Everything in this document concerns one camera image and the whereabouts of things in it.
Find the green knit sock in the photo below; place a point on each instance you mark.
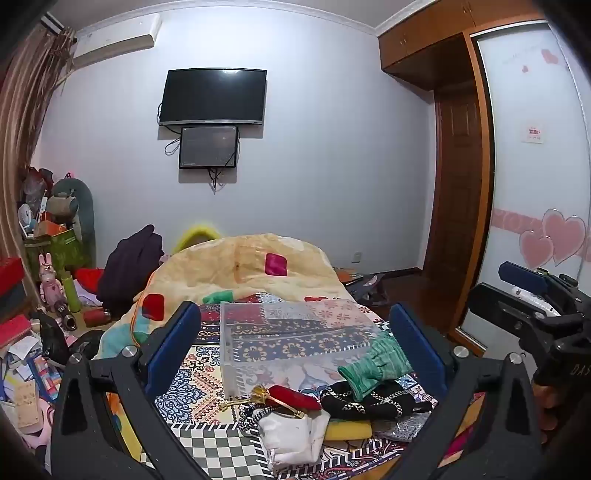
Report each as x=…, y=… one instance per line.
x=376, y=364

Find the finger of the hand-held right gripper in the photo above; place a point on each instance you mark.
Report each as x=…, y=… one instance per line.
x=496, y=302
x=521, y=275

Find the gold hair clip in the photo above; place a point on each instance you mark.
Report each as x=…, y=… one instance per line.
x=258, y=394

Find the pile of papers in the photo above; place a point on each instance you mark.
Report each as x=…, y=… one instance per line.
x=27, y=387

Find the black bag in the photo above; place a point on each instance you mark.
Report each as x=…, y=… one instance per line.
x=51, y=339

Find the dark grey backpack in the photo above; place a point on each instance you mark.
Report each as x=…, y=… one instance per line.
x=367, y=288

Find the wall-mounted black television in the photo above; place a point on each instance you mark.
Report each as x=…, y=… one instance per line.
x=212, y=97

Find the yellow patchwork quilt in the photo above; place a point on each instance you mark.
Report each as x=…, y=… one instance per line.
x=240, y=267

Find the white wall socket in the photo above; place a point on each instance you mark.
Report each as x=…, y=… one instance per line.
x=356, y=256

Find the patterned bed sheet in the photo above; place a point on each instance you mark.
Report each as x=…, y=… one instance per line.
x=198, y=383

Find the dark purple jacket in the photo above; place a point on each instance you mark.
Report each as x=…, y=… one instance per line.
x=131, y=270

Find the yellow-green fluffy cushion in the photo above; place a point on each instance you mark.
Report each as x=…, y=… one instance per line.
x=194, y=234

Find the red fabric pouch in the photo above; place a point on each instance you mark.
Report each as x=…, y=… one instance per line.
x=295, y=398

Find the wooden overhead cabinet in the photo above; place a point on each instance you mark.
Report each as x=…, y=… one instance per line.
x=429, y=41

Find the clear plastic storage box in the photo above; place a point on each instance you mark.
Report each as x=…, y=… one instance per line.
x=295, y=341

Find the person's right hand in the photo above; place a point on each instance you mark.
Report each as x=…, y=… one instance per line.
x=545, y=410

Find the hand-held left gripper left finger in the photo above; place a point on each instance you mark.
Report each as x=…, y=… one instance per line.
x=173, y=348

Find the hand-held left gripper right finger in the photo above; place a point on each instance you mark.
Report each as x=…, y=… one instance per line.
x=418, y=348

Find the red cylinder flask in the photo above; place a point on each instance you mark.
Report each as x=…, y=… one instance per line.
x=96, y=318

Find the white heart-print wardrobe door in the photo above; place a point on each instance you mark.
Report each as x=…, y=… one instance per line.
x=526, y=194

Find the red cloth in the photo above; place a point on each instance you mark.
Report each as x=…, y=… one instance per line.
x=90, y=279

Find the green bottle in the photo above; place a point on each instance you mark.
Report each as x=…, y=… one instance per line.
x=71, y=293

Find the green cardboard box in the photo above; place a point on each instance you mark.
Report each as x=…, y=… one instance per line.
x=62, y=251

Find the striped brown curtain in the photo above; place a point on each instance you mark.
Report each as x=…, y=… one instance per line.
x=27, y=138

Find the white air conditioner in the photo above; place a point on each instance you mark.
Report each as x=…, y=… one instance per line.
x=115, y=41

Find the red gift box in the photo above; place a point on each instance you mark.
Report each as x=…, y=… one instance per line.
x=10, y=276
x=14, y=332

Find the black flashlight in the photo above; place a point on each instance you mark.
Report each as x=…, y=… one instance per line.
x=67, y=317

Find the silver glitter pouch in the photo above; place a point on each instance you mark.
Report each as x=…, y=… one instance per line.
x=406, y=427

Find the pink bunny toy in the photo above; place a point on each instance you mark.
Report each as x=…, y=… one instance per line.
x=48, y=284

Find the small black wall monitor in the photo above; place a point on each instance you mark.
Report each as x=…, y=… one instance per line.
x=208, y=147

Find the brown wooden door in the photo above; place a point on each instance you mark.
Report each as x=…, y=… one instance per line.
x=457, y=194

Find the red and white door sticker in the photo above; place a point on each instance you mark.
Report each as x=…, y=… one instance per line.
x=534, y=131

